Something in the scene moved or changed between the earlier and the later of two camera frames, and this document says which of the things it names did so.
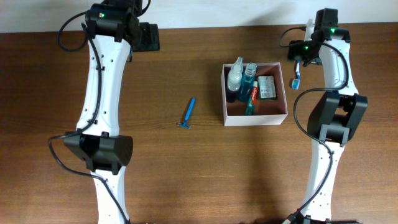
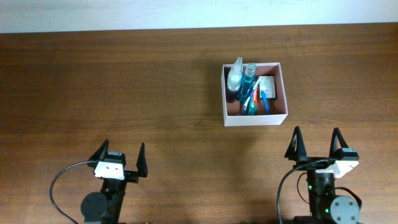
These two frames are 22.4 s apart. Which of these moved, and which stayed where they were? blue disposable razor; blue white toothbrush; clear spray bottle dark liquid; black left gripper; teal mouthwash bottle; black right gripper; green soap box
Moved: black left gripper; black right gripper; blue disposable razor; blue white toothbrush
Stayed: green soap box; clear spray bottle dark liquid; teal mouthwash bottle
